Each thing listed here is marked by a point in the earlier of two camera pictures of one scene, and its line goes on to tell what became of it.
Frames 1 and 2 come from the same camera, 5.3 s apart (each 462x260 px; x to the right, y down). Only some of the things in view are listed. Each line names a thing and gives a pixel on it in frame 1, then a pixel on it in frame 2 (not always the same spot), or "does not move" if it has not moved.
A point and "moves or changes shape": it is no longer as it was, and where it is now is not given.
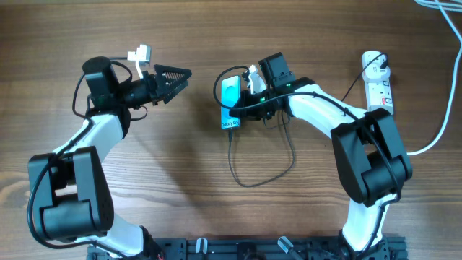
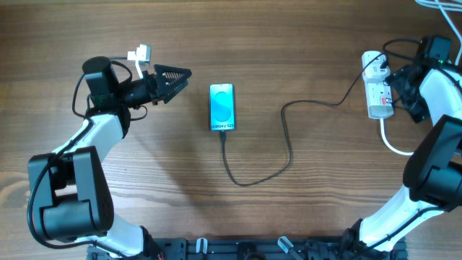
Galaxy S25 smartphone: x=230 y=89 moves or changes shape
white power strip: x=376 y=70 does not move
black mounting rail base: x=256 y=248 does not move
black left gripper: x=153 y=82 does not move
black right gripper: x=245 y=102 to x=417 y=109
